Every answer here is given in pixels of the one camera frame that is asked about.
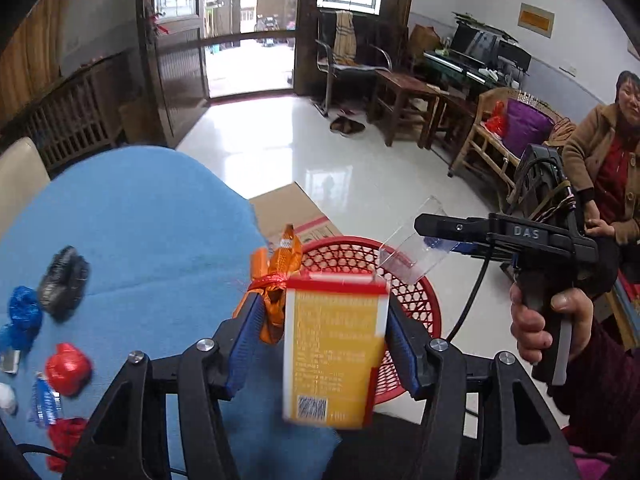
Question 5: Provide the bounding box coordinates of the black metal armchair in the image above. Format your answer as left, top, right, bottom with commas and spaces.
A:
314, 10, 395, 117

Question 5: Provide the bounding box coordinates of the cream leather chair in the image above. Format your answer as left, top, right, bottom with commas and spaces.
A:
0, 136, 51, 236

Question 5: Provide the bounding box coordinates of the blue toothpaste box piece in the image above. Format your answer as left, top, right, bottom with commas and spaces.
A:
29, 373, 63, 428

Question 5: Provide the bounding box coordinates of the yellow red carton box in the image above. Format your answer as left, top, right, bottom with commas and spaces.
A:
282, 272, 390, 430

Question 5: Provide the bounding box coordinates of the blue plastic bag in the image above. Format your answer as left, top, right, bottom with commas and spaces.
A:
1, 286, 43, 352

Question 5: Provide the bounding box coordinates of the dark wooden door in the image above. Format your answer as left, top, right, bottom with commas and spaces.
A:
136, 0, 208, 148

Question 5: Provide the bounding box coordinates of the person's right hand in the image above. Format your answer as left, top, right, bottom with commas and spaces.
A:
508, 282, 596, 366

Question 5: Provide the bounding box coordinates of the wooden stool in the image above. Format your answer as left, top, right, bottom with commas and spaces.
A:
367, 70, 448, 148

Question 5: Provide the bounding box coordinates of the pair of slippers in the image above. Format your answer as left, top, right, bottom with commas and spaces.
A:
330, 116, 366, 136

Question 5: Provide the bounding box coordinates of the computer monitor desk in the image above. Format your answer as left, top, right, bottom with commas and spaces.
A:
422, 12, 532, 94

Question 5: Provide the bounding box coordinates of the woman in brown coat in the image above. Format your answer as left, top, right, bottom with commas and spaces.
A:
562, 70, 639, 246

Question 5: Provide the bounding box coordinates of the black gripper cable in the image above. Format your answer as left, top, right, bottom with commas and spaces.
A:
444, 253, 494, 344

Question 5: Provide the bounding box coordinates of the wooden crib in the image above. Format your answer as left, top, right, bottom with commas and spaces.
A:
16, 53, 132, 174

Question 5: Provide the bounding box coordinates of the brown cardboard box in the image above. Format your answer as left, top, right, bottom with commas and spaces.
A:
250, 183, 342, 249

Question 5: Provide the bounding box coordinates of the blue tablecloth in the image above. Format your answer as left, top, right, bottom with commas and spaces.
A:
1, 146, 338, 479

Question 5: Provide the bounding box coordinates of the purple cushion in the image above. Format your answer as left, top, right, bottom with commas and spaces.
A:
502, 99, 554, 158

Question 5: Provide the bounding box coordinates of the small blue silver box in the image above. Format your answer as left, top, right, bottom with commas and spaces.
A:
0, 349, 21, 375

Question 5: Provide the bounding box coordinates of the black plastic bag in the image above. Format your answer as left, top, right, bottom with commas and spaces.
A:
37, 246, 90, 322

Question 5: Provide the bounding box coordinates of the red plastic bag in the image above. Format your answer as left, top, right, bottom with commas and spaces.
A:
44, 342, 92, 398

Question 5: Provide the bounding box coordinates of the white paper ball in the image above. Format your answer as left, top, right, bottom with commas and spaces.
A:
0, 382, 17, 416

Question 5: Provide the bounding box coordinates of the yellow curtain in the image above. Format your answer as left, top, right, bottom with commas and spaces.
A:
1, 0, 64, 126

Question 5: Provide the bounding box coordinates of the wicker chair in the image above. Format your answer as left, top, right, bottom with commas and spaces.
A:
447, 87, 570, 210

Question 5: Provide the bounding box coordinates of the orange foil candy wrapper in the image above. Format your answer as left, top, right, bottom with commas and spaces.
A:
232, 224, 303, 344

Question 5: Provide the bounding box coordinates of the red plastic mesh basket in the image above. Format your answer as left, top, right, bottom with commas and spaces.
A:
302, 235, 442, 404

